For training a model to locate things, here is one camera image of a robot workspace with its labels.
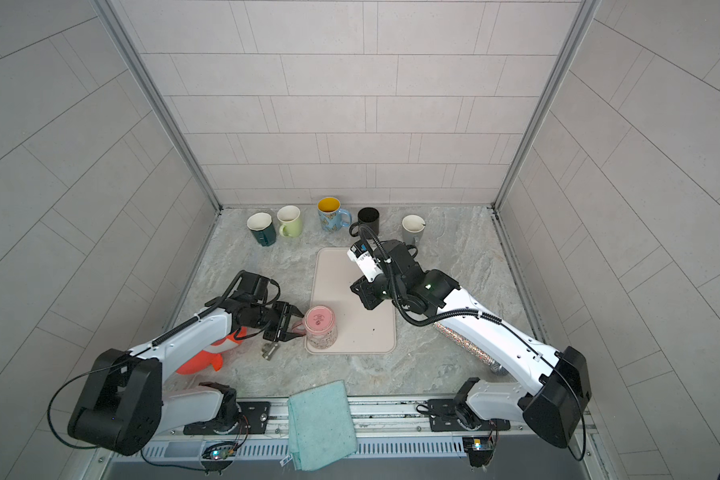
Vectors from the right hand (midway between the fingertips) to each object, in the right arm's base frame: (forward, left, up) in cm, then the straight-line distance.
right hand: (352, 289), depth 71 cm
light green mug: (+34, +22, -9) cm, 41 cm away
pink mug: (-5, +9, -9) cm, 14 cm away
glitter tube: (-9, -29, -18) cm, 36 cm away
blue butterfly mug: (+35, +7, -11) cm, 37 cm away
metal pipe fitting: (-6, +24, -18) cm, 31 cm away
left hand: (0, +11, -13) cm, 18 cm away
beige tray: (-1, -1, -22) cm, 22 cm away
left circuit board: (-28, +30, -16) cm, 45 cm away
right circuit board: (-31, -27, -22) cm, 47 cm away
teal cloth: (-25, +9, -20) cm, 33 cm away
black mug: (+34, -5, -11) cm, 36 cm away
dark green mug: (+32, +31, -10) cm, 46 cm away
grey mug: (+31, -20, -13) cm, 39 cm away
